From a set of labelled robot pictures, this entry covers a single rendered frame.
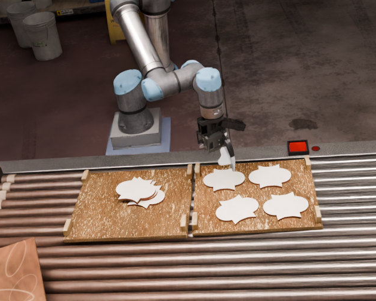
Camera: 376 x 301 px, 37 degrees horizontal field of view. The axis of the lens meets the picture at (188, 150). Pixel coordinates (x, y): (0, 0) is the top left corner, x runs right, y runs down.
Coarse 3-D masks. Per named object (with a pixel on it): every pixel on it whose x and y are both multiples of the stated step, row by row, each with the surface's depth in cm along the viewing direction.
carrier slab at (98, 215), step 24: (96, 192) 203; (168, 192) 198; (72, 216) 194; (96, 216) 192; (120, 216) 191; (144, 216) 189; (168, 216) 188; (72, 240) 185; (96, 240) 184; (120, 240) 183
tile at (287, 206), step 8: (272, 200) 186; (280, 200) 186; (288, 200) 185; (296, 200) 185; (304, 200) 184; (264, 208) 183; (272, 208) 183; (280, 208) 183; (288, 208) 182; (296, 208) 182; (304, 208) 181; (272, 216) 181; (280, 216) 180; (288, 216) 179; (296, 216) 179
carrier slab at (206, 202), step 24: (216, 168) 205; (240, 168) 204; (288, 168) 200; (216, 192) 194; (240, 192) 193; (264, 192) 191; (288, 192) 190; (312, 192) 188; (264, 216) 182; (312, 216) 179
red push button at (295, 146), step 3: (291, 144) 213; (294, 144) 213; (297, 144) 212; (300, 144) 212; (303, 144) 212; (291, 147) 211; (294, 147) 211; (297, 147) 211; (300, 147) 211; (303, 147) 210; (291, 150) 210; (294, 150) 209; (297, 150) 209; (300, 150) 209; (303, 150) 209
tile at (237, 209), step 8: (232, 200) 189; (240, 200) 188; (248, 200) 188; (224, 208) 186; (232, 208) 185; (240, 208) 185; (248, 208) 184; (256, 208) 184; (216, 216) 184; (224, 216) 183; (232, 216) 182; (240, 216) 182; (248, 216) 181
